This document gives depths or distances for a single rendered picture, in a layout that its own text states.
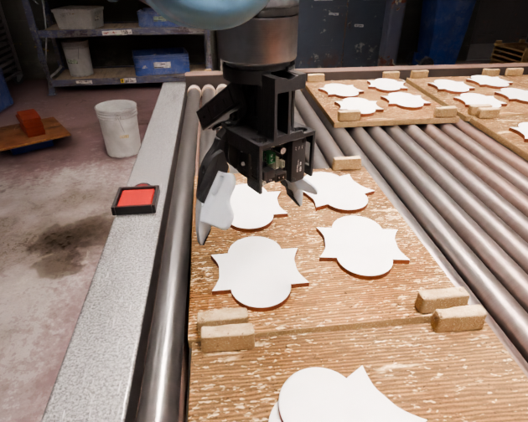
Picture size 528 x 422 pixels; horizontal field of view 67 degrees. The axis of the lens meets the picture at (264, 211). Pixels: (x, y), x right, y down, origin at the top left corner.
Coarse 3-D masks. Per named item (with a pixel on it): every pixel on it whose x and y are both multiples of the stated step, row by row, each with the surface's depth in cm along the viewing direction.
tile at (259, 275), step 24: (240, 240) 60; (264, 240) 60; (216, 264) 57; (240, 264) 56; (264, 264) 56; (288, 264) 56; (216, 288) 52; (240, 288) 52; (264, 288) 52; (288, 288) 52
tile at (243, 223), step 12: (240, 192) 73; (252, 192) 73; (264, 192) 73; (276, 192) 73; (240, 204) 69; (252, 204) 69; (264, 204) 69; (276, 204) 69; (240, 216) 66; (252, 216) 66; (264, 216) 66; (276, 216) 67; (240, 228) 63; (252, 228) 63; (264, 228) 64
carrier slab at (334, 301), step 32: (192, 224) 66; (288, 224) 65; (320, 224) 65; (384, 224) 65; (192, 256) 59; (416, 256) 59; (192, 288) 53; (320, 288) 53; (352, 288) 53; (384, 288) 53; (416, 288) 53; (192, 320) 48; (256, 320) 48; (288, 320) 48; (320, 320) 48; (352, 320) 48; (384, 320) 48; (416, 320) 49
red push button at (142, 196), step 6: (126, 192) 76; (132, 192) 76; (138, 192) 76; (144, 192) 76; (150, 192) 76; (120, 198) 74; (126, 198) 74; (132, 198) 74; (138, 198) 74; (144, 198) 74; (150, 198) 74; (120, 204) 72; (126, 204) 72; (132, 204) 72
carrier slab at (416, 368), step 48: (288, 336) 46; (336, 336) 46; (384, 336) 46; (432, 336) 46; (480, 336) 46; (192, 384) 41; (240, 384) 41; (384, 384) 41; (432, 384) 41; (480, 384) 41
